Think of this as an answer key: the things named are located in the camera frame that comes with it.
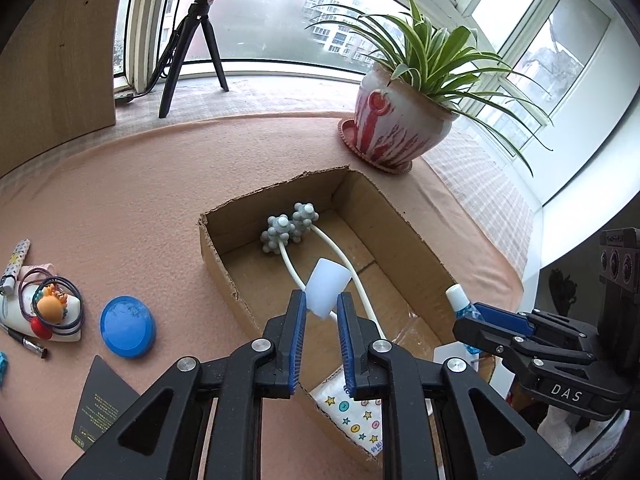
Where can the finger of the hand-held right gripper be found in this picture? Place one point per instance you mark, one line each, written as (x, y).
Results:
(495, 340)
(500, 316)

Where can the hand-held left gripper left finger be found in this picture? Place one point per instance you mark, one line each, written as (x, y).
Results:
(297, 340)

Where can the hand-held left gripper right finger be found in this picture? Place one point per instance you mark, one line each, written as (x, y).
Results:
(347, 340)

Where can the small blue liquid bottle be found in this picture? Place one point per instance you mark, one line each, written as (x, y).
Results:
(456, 297)

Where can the white plastic cup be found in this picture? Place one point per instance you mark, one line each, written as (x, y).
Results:
(326, 285)

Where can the cardboard box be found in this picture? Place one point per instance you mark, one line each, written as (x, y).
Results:
(250, 270)

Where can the star-print tissue pack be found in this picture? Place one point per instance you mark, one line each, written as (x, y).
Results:
(350, 425)

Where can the white massager with grey balls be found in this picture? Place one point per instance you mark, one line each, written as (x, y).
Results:
(280, 232)

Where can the blue round lid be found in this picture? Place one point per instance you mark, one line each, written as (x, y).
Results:
(127, 327)

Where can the black card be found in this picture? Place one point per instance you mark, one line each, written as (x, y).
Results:
(105, 405)

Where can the clear black pen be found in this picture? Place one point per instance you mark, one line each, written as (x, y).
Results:
(30, 344)

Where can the patterned lighter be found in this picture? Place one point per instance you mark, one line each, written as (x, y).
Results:
(17, 262)

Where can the pink plant saucer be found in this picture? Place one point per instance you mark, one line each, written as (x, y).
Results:
(350, 135)

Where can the spider plant in red-white pot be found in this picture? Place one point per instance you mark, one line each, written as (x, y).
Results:
(400, 115)

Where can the checked white cloth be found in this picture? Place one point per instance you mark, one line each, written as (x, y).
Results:
(300, 95)

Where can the orange cartoon toy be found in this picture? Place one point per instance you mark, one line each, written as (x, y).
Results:
(50, 305)

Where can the red round ball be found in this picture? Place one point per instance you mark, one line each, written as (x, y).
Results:
(38, 327)

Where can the light blue plastic clip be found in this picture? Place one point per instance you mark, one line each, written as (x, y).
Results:
(2, 370)

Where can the light wooden board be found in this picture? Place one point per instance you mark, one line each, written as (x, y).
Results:
(55, 60)

